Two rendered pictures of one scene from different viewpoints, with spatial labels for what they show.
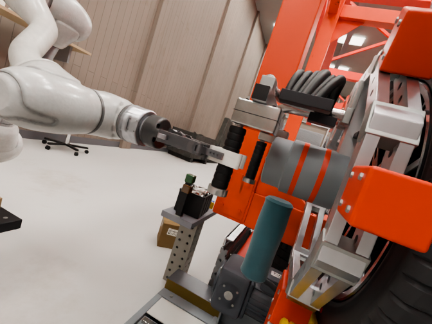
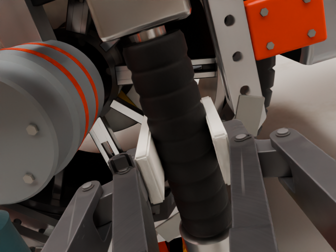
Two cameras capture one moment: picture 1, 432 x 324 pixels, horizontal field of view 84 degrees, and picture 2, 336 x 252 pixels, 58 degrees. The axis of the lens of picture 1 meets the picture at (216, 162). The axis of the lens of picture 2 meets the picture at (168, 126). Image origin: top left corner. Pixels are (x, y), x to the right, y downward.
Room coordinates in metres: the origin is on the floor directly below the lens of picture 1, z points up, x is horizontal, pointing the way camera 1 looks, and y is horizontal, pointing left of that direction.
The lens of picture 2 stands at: (0.54, 0.15, 0.91)
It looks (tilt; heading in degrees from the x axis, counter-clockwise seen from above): 20 degrees down; 258
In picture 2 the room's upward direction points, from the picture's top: 18 degrees counter-clockwise
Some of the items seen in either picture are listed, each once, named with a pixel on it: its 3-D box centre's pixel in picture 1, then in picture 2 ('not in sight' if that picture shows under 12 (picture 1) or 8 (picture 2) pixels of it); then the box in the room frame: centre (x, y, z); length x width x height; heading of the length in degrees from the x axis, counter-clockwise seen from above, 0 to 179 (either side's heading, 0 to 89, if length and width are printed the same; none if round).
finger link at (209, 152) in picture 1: (209, 152); (257, 144); (0.47, 0.02, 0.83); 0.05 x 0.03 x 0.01; 71
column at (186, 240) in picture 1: (184, 246); not in sight; (1.34, 0.02, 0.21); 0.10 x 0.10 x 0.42; 72
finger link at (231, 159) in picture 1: (224, 157); (216, 134); (0.48, -0.01, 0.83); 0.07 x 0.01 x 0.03; 71
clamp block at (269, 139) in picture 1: (273, 135); not in sight; (0.82, -0.16, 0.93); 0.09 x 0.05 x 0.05; 72
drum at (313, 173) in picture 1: (308, 172); (32, 107); (0.61, -0.23, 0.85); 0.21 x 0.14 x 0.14; 72
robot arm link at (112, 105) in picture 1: (101, 113); not in sight; (0.60, 0.31, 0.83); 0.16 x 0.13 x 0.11; 72
